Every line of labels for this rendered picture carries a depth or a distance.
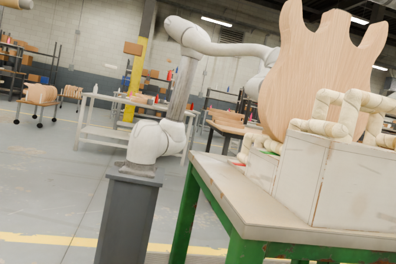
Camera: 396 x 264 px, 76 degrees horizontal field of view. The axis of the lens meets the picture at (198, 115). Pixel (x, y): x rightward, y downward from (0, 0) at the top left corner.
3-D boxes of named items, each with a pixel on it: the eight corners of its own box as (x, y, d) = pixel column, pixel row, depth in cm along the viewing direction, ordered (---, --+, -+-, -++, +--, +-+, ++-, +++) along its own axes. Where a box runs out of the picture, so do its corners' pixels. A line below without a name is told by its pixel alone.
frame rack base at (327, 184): (313, 228, 49) (333, 141, 48) (270, 196, 63) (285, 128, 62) (413, 235, 56) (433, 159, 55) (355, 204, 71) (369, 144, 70)
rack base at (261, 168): (271, 197, 63) (280, 161, 62) (243, 175, 78) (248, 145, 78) (357, 205, 70) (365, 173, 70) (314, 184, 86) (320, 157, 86)
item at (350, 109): (342, 142, 50) (353, 95, 49) (330, 138, 53) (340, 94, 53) (355, 144, 51) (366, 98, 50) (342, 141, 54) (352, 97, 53)
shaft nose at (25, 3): (17, 7, 52) (19, -6, 51) (23, 9, 54) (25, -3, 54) (28, 9, 52) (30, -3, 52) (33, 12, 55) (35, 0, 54)
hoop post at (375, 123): (370, 145, 62) (379, 108, 62) (359, 142, 65) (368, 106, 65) (380, 147, 63) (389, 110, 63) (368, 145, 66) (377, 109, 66)
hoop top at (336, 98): (321, 100, 58) (324, 86, 57) (311, 100, 61) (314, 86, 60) (388, 116, 63) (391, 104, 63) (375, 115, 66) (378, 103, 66)
